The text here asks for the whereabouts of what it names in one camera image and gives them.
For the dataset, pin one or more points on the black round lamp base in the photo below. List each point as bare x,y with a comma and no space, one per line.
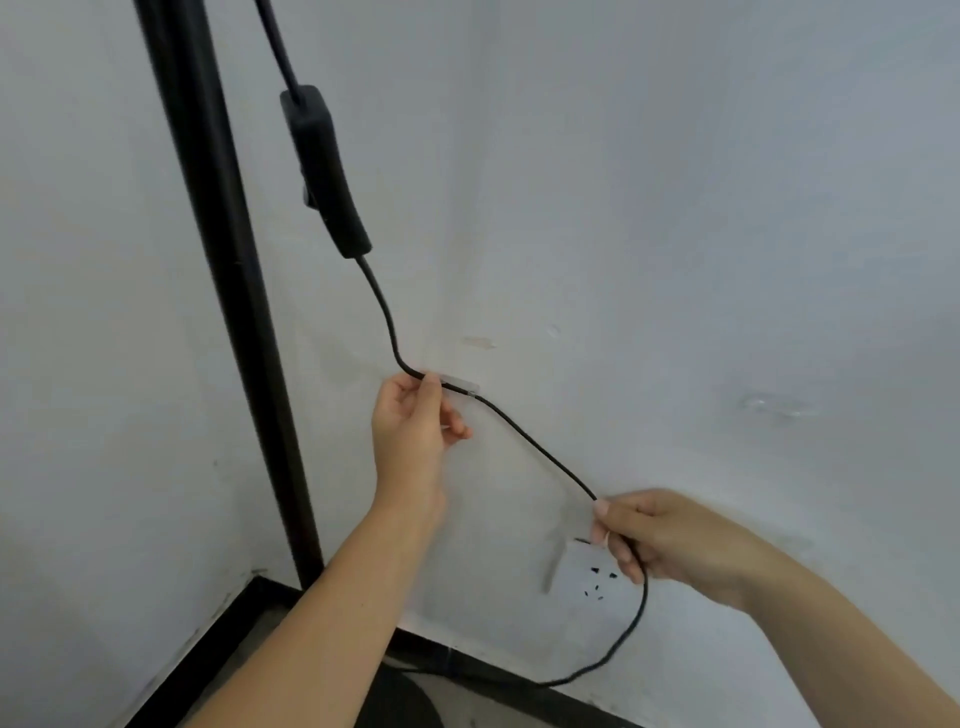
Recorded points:
405,705

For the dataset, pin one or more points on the person's left thumb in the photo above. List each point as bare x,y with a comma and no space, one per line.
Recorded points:
456,430

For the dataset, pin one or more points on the person's left hand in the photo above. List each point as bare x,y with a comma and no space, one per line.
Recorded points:
409,450

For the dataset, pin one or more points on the white wall socket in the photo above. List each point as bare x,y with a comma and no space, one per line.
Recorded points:
585,577

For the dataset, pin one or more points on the person's left forearm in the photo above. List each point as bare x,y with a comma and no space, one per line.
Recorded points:
322,630

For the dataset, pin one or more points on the black floor lamp pole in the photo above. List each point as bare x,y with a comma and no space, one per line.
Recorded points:
225,247

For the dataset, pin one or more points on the person's right forearm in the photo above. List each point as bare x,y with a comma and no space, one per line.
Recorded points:
847,637

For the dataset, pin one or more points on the person's right hand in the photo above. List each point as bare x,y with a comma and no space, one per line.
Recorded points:
675,540

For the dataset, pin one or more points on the person's right thumb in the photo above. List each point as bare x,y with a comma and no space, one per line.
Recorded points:
622,510

